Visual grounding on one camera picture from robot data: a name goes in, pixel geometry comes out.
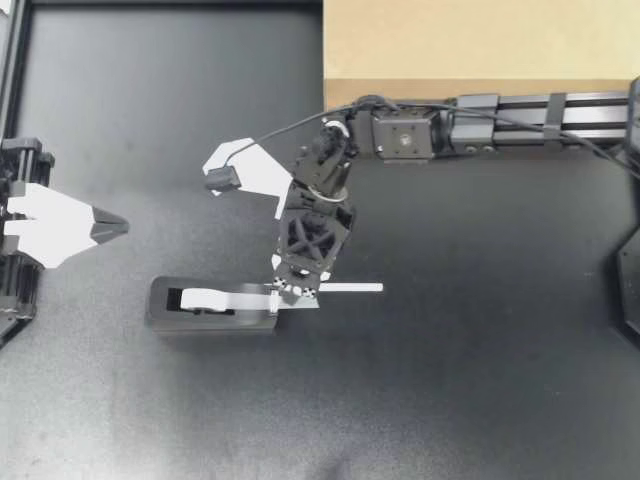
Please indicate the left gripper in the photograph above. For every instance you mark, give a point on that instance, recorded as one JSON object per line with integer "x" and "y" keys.
{"x": 3, "y": 215}

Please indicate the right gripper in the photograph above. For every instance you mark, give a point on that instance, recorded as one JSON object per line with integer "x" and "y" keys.
{"x": 312, "y": 240}

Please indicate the black tape dispenser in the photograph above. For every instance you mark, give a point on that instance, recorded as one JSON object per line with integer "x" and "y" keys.
{"x": 200, "y": 320}

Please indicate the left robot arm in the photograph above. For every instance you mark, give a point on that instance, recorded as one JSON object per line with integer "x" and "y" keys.
{"x": 26, "y": 159}

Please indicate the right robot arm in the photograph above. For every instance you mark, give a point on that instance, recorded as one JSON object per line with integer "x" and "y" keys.
{"x": 505, "y": 117}

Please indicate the cardboard box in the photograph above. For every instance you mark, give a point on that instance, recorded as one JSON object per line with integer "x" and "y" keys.
{"x": 475, "y": 40}

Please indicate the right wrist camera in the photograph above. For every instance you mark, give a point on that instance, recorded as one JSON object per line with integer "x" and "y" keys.
{"x": 260, "y": 170}

